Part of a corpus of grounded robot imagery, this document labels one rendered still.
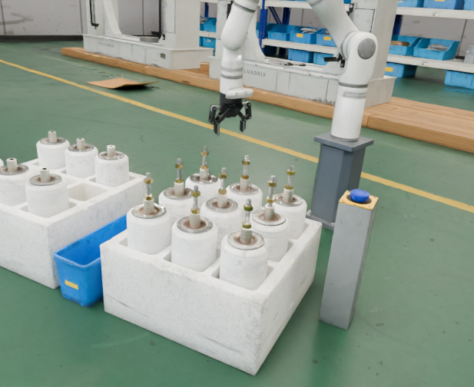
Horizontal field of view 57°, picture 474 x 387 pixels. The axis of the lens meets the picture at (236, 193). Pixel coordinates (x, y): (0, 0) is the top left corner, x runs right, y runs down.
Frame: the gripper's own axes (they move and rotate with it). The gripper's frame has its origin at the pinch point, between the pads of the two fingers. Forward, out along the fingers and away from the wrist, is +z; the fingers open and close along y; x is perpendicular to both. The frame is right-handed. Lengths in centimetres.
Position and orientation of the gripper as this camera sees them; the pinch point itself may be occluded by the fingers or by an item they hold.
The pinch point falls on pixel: (230, 131)
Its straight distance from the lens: 149.5
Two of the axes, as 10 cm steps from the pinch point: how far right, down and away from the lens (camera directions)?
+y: -9.1, 1.9, -3.8
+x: 4.2, 4.9, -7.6
